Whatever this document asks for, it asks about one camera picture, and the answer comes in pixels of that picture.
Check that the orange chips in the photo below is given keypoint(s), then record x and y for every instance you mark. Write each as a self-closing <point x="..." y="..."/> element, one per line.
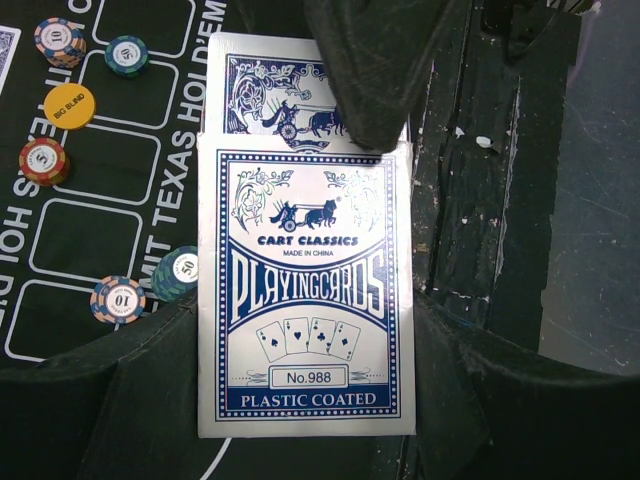
<point x="44" y="162"/>

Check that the pink blue chips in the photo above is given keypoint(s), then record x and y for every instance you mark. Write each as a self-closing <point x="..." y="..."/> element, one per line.
<point x="117" y="300"/>
<point x="61" y="42"/>

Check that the black poker table mat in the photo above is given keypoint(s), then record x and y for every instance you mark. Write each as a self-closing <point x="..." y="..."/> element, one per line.
<point x="131" y="193"/>

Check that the blue playing card box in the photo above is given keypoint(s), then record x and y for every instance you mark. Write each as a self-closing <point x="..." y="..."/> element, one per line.
<point x="305" y="303"/>

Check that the green chips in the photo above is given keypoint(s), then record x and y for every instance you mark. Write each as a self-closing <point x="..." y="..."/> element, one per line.
<point x="127" y="56"/>
<point x="176" y="273"/>

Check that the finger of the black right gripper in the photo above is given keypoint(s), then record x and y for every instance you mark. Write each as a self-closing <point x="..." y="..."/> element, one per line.
<point x="375" y="55"/>

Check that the yellow big blind button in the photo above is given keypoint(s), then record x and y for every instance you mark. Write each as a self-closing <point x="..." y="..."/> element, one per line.
<point x="69" y="106"/>

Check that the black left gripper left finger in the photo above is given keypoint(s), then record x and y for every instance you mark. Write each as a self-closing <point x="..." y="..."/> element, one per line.
<point x="120" y="407"/>

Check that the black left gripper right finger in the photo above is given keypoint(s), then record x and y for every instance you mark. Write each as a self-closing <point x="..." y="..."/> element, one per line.
<point x="490" y="409"/>

